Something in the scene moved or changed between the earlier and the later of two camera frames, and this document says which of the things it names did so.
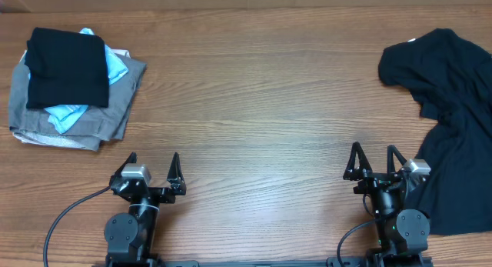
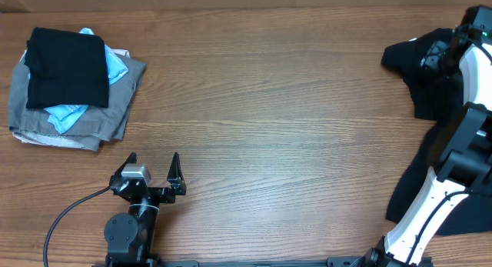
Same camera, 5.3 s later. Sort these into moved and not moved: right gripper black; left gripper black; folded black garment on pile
Moved: right gripper black
Not moved: folded black garment on pile; left gripper black
